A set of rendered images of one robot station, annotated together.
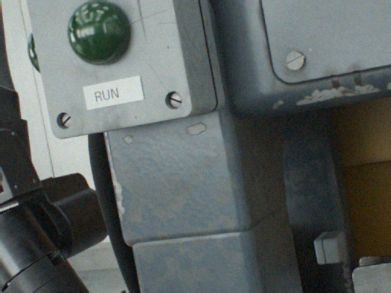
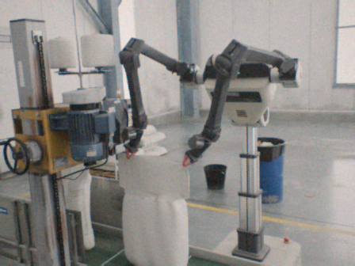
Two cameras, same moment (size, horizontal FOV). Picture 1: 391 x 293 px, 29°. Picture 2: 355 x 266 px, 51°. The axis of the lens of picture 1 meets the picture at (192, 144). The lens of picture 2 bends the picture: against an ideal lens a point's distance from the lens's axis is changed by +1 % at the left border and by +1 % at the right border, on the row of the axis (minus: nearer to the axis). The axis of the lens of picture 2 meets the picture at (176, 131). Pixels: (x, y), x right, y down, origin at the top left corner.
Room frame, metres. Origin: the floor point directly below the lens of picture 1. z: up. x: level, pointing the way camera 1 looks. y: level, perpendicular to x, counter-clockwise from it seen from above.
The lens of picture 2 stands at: (2.59, 0.67, 1.52)
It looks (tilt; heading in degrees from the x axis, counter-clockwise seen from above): 10 degrees down; 188
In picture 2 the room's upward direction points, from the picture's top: 3 degrees counter-clockwise
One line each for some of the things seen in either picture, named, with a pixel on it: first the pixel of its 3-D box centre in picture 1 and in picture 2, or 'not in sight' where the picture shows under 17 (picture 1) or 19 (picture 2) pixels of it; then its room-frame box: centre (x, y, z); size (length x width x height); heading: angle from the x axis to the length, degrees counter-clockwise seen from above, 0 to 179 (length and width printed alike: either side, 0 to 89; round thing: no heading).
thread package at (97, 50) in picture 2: not in sight; (97, 51); (0.77, 0.02, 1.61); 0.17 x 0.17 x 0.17
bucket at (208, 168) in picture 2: not in sight; (215, 176); (-1.83, 0.48, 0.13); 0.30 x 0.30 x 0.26
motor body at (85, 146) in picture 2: not in sight; (85, 134); (0.91, -0.03, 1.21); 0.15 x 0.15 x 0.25
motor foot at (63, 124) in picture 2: not in sight; (66, 121); (0.91, -0.12, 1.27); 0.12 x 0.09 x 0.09; 157
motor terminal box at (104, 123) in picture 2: not in sight; (105, 125); (0.90, 0.08, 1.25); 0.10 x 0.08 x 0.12; 2
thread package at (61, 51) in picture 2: not in sight; (61, 53); (0.67, -0.22, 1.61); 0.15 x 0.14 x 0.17; 67
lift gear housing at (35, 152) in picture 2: not in sight; (29, 152); (0.97, -0.29, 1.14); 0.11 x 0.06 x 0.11; 67
